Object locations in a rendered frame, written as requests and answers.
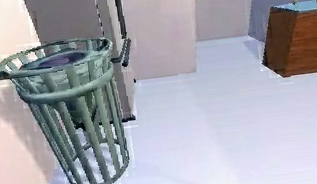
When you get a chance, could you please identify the green slatted waste bin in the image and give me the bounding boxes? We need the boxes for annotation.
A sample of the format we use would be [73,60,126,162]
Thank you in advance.
[0,33,133,184]

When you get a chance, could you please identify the brown wooden counter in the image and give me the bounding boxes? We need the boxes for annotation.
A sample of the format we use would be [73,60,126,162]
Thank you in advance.
[255,0,317,81]

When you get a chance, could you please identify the black fridge handle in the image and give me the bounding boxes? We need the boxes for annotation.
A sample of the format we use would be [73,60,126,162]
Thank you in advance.
[103,0,135,69]

